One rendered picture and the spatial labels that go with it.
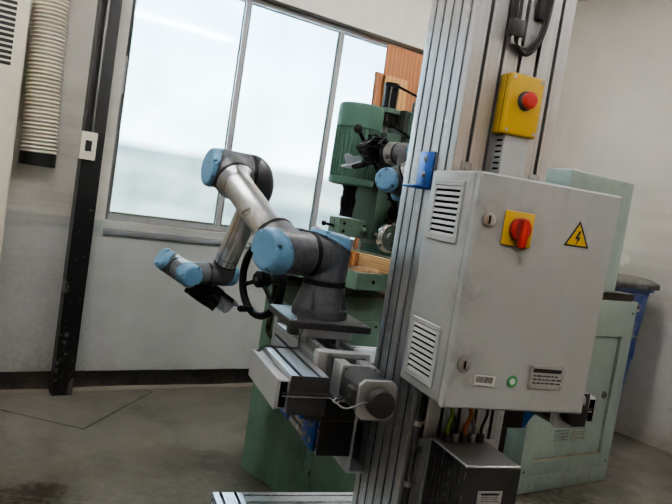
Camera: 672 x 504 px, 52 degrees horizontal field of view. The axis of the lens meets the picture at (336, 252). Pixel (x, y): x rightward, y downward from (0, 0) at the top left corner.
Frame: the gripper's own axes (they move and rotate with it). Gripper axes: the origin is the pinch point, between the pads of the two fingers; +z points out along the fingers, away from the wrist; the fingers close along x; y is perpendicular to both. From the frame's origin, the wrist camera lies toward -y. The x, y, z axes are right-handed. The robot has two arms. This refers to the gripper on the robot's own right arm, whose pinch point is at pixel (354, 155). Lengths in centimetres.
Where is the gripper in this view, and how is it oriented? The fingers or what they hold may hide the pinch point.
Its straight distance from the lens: 253.6
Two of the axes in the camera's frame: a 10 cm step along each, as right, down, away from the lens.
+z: -6.2, -1.6, 7.7
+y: -4.3, -7.5, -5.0
